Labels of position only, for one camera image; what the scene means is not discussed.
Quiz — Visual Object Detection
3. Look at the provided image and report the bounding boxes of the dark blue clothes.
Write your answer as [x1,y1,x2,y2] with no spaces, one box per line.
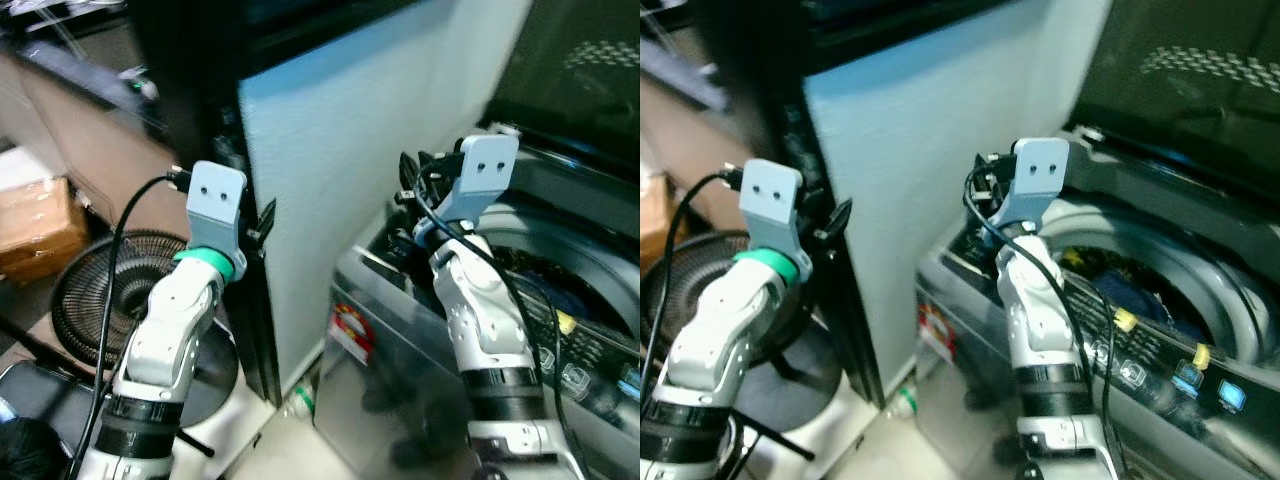
[1065,245,1176,326]
[495,250,611,321]

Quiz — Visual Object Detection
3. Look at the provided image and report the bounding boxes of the grey top-load washing machine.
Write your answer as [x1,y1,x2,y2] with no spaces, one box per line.
[315,120,641,480]
[915,125,1280,480]

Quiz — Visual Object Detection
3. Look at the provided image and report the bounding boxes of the white cabinet with black front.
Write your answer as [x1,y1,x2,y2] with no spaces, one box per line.
[130,0,536,406]
[700,0,1111,406]

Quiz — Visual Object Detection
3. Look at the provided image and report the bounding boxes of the black floor fan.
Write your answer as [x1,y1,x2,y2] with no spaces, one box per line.
[640,232,831,401]
[50,230,241,401]

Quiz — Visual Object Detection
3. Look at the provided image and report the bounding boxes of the red washer sticker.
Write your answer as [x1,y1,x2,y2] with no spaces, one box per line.
[330,303,377,363]
[917,303,956,361]

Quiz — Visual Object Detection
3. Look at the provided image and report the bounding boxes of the brown counter with black top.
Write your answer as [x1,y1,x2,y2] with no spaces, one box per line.
[640,40,746,201]
[0,35,196,246]

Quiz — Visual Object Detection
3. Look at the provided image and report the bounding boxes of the dark glass washer lid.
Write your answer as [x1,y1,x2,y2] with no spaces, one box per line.
[1065,0,1280,191]
[480,0,641,171]

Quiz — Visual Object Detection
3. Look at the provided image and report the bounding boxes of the grey device with green light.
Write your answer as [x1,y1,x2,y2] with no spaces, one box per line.
[118,68,161,103]

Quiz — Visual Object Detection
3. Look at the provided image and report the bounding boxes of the light blue left wrist camera mount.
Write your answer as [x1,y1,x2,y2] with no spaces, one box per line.
[738,158,809,283]
[186,160,248,283]

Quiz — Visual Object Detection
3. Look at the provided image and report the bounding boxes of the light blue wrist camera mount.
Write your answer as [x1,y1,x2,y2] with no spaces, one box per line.
[998,138,1071,239]
[432,135,521,241]
[186,160,248,283]
[738,158,809,283]

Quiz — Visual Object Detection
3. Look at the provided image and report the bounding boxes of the light blue right wrist camera mount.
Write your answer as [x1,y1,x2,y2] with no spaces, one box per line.
[998,138,1071,239]
[432,135,521,241]

